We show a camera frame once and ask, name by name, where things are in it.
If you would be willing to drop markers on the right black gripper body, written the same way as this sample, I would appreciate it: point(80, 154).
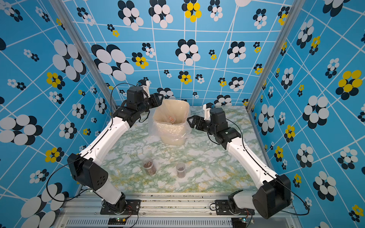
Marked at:
point(203, 125)

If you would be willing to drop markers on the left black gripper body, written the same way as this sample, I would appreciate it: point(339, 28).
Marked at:
point(149, 103)

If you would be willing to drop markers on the tall clear tea jar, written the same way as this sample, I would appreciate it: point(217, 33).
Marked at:
point(170, 112)

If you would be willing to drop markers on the small tea jar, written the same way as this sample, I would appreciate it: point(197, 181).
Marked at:
point(181, 170)

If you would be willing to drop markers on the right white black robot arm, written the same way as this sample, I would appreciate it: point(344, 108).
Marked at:
point(273, 191)

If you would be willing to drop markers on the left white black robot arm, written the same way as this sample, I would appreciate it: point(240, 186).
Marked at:
point(85, 167)

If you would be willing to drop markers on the left clear tea jar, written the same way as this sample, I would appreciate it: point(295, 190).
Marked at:
point(149, 166)

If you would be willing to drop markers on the cream plastic trash bin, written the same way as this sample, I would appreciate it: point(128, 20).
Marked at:
point(171, 122)

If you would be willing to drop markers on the clear plastic bin liner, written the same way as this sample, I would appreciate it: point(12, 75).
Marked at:
point(162, 128)

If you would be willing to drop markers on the right green circuit board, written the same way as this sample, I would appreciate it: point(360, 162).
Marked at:
point(239, 222)

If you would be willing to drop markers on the green circuit board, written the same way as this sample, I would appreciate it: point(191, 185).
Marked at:
point(239, 222)
point(117, 221)

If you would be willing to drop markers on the left green circuit board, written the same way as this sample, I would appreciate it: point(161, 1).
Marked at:
point(117, 221)

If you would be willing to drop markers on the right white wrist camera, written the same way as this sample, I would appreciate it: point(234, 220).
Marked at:
point(207, 107)

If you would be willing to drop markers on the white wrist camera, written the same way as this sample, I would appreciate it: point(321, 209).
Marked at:
point(145, 84)
point(207, 107)

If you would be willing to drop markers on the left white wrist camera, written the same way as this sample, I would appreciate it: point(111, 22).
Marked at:
point(145, 84)

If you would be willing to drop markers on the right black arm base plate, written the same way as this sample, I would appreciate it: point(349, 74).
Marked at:
point(226, 208)

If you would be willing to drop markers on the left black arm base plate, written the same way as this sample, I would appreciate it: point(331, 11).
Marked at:
point(131, 207)

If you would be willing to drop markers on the left aluminium corner post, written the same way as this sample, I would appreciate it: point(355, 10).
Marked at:
point(74, 34)

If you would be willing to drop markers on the aluminium corner post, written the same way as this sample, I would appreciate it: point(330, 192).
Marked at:
point(74, 34)
point(294, 12)

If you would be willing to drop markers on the aluminium front rail frame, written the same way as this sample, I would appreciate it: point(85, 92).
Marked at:
point(163, 210)

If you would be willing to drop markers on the right aluminium corner post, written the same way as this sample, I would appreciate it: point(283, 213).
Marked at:
point(294, 12)

